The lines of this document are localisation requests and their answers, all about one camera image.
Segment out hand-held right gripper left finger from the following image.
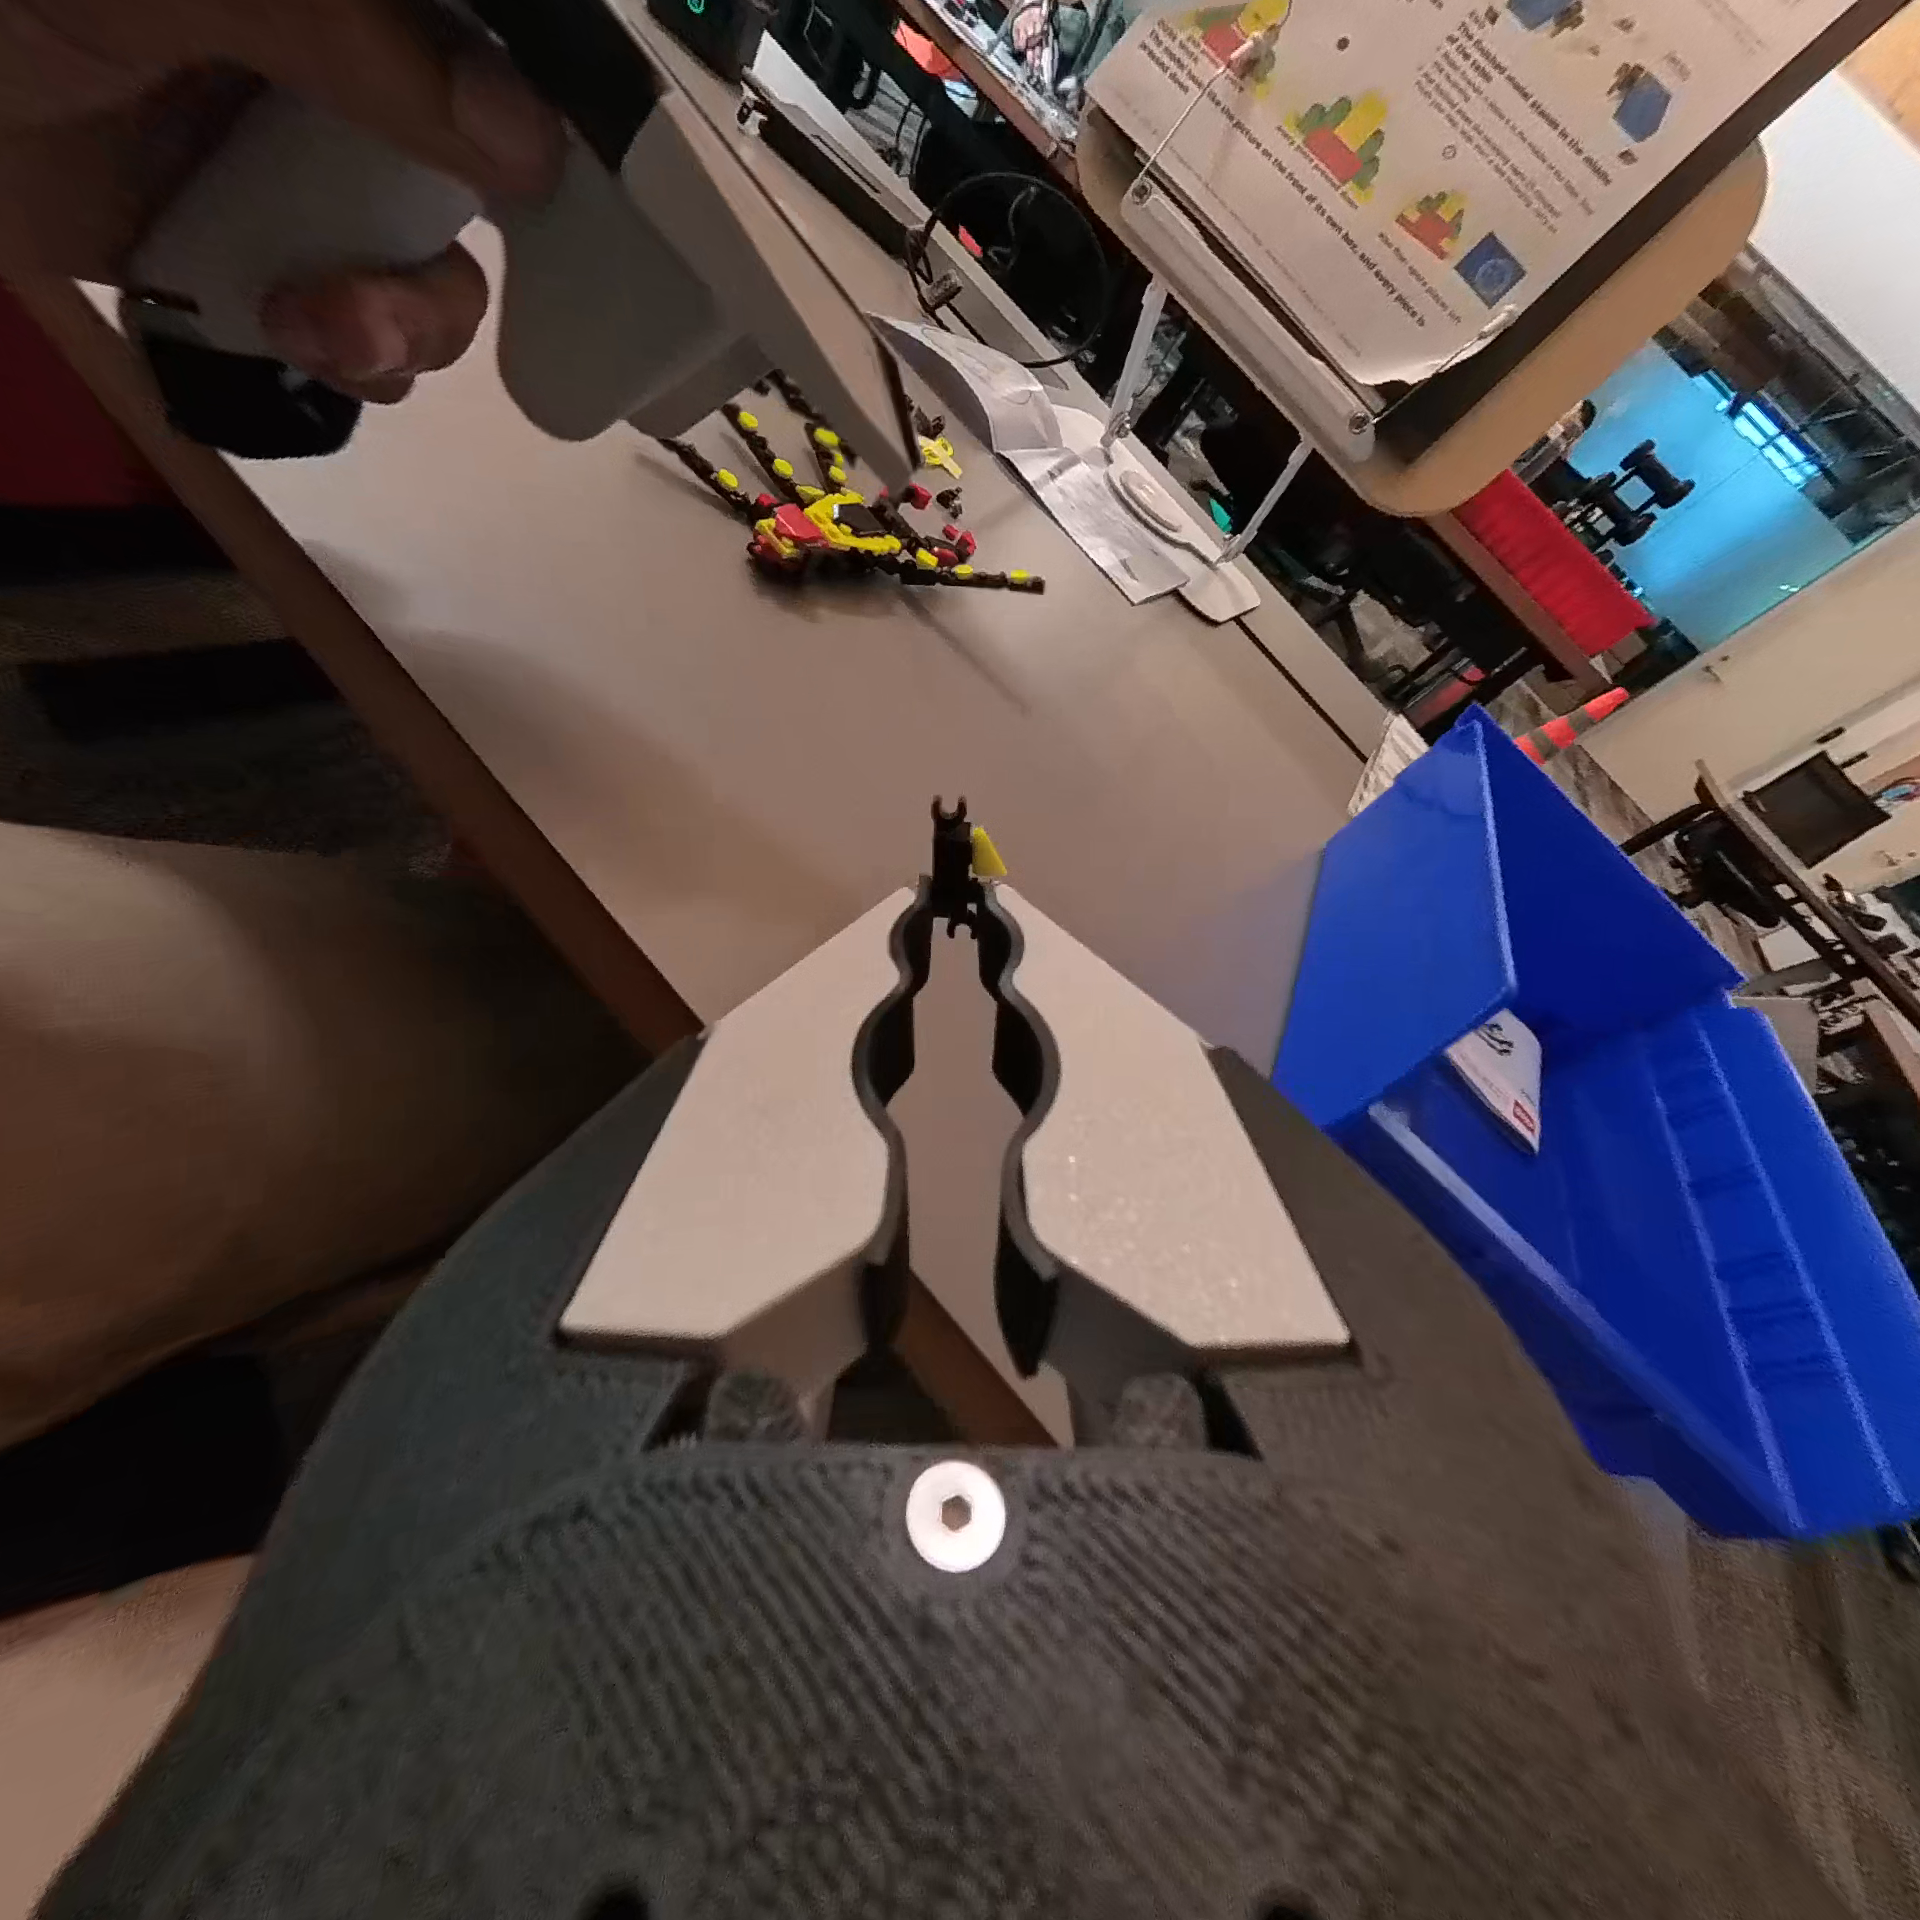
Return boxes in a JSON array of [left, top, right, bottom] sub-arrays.
[[557, 883, 934, 1374]]

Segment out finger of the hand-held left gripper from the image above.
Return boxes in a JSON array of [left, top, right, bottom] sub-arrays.
[[619, 95, 921, 484], [497, 145, 774, 447]]

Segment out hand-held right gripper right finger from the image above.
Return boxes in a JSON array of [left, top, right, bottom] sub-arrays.
[[979, 883, 1352, 1379]]

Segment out black yellow red lego model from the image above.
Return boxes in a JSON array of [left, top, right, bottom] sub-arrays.
[[660, 374, 1049, 598]]

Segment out black yellow lego leg segment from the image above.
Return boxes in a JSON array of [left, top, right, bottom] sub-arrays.
[[925, 796, 1011, 943]]

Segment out flat black box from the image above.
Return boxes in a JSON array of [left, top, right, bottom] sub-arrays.
[[739, 37, 940, 248]]

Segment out instruction booklet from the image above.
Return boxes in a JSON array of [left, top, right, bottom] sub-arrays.
[[867, 311, 1203, 605]]

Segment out small black device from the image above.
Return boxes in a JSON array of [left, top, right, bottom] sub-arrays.
[[645, 0, 782, 84]]

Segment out blue plastic bin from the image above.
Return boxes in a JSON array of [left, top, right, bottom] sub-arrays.
[[1270, 704, 1920, 1547]]

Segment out person's beige trousers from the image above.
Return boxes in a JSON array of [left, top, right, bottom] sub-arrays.
[[0, 815, 670, 1920]]

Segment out printed instruction poster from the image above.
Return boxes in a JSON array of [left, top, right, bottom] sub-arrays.
[[1084, 0, 1876, 395]]

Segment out orange traffic cone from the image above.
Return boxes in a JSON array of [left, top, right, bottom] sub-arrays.
[[1510, 688, 1631, 767]]

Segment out red ribbed crate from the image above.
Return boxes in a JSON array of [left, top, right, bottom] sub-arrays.
[[1452, 468, 1657, 649]]

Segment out black cable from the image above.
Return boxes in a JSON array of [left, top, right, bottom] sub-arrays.
[[902, 169, 1115, 377]]

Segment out white flat base plate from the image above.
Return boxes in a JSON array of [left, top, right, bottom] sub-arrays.
[[1107, 461, 1264, 624]]

